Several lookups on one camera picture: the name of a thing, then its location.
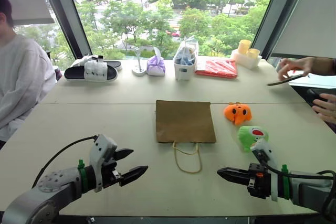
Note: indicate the person in white sweatshirt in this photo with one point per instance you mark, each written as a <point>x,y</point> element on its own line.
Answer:
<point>18,77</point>

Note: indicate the dark window frame pillar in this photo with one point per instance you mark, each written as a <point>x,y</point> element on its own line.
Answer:
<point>65,14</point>
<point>281,11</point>

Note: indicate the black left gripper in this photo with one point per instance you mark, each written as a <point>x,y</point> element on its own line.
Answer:
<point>110,171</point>

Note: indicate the green plush toy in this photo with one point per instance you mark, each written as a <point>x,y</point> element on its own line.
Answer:
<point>249,134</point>

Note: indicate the orange plush toy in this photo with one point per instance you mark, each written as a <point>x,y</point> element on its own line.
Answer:
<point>236,112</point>

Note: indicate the dark phone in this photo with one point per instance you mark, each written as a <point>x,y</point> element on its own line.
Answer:
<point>286,80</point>

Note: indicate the short yellow cup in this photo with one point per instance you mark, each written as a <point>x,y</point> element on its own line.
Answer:
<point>253,54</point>

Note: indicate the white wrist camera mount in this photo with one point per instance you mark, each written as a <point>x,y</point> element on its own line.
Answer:
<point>265,148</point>
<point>101,146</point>

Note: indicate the tall yellow cup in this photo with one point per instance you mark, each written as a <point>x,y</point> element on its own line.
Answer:
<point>244,47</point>

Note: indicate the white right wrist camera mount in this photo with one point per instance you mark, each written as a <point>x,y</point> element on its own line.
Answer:
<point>265,148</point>

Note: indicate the purple pouch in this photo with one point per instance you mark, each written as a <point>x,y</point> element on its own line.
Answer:
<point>155,66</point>

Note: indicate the red flat packet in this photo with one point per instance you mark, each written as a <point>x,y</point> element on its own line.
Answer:
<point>218,69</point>

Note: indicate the black device by bystander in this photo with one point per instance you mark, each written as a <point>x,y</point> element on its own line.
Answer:
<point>316,95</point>

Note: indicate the brown paper bag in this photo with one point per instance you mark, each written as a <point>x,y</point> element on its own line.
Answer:
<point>183,121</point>

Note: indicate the clear bag with blue items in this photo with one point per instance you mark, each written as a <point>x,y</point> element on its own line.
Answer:
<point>185,64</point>

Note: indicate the small white stand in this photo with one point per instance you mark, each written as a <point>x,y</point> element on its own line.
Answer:
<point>138,70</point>

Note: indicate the white cup holder block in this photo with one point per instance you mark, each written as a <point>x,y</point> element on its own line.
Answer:
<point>245,61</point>

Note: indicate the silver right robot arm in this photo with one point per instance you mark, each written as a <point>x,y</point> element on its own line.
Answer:
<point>309,190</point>

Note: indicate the bystander forearm brown sleeve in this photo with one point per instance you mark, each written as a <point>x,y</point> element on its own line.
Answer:
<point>324,65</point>

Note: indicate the bystander hand holding phone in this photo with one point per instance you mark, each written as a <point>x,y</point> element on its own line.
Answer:
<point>299,65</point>

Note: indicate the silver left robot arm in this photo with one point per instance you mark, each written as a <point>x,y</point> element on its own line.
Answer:
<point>39,197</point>

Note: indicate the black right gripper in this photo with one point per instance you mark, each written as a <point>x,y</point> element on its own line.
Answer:
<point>260,182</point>

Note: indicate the white sheet on side table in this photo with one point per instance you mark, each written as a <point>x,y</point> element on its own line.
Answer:
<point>315,81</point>

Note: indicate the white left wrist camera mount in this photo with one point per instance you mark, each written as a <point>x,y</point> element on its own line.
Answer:
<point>101,146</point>

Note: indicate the bystander bare hand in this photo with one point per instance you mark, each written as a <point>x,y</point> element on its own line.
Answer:
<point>326,110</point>

